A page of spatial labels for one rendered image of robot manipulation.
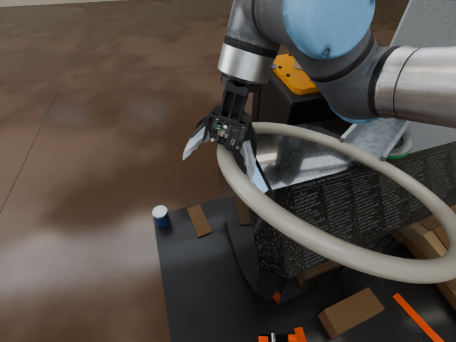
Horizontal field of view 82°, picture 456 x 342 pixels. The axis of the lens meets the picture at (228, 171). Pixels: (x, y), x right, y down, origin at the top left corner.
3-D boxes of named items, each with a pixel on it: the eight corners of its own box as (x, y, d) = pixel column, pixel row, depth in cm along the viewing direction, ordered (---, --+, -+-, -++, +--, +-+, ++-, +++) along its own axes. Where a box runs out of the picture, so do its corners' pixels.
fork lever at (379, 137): (399, 68, 112) (404, 57, 109) (449, 83, 103) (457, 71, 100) (323, 144, 76) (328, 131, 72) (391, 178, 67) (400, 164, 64)
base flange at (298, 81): (264, 62, 192) (265, 55, 189) (322, 53, 202) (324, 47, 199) (296, 96, 161) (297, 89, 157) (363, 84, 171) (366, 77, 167)
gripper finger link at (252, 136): (240, 162, 54) (225, 123, 50) (241, 159, 55) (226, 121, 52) (262, 156, 52) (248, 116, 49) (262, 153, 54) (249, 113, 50)
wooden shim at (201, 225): (186, 209, 191) (186, 208, 190) (199, 205, 193) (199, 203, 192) (198, 237, 175) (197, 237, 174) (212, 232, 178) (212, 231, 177)
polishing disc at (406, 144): (385, 119, 119) (386, 117, 118) (422, 148, 105) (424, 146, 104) (345, 128, 114) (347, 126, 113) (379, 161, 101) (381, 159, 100)
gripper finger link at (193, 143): (166, 158, 51) (200, 131, 47) (176, 147, 56) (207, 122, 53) (177, 169, 52) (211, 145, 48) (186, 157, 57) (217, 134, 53)
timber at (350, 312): (330, 339, 136) (338, 334, 127) (317, 315, 143) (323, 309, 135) (375, 315, 144) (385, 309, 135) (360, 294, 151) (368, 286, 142)
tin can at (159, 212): (167, 229, 180) (163, 218, 170) (153, 226, 181) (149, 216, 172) (172, 216, 187) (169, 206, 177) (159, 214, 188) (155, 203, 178)
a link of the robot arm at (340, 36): (398, 24, 30) (327, 14, 39) (363, -78, 22) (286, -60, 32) (337, 91, 32) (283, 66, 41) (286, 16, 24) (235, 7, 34)
